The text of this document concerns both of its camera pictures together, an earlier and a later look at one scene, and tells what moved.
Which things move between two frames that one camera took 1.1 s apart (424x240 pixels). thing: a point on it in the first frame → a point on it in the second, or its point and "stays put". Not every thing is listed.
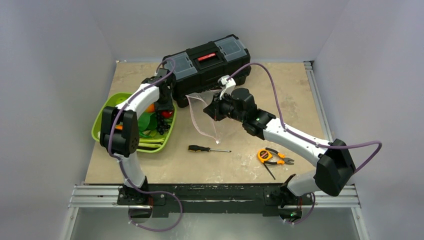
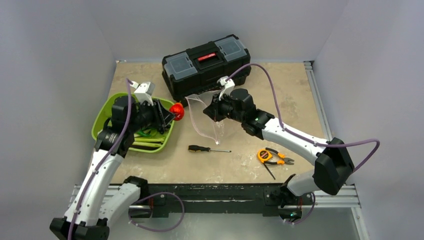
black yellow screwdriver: (198, 148) stays put
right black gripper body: (214, 110) stays put
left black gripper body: (164, 103) → (147, 115)
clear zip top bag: (198, 101) stays put
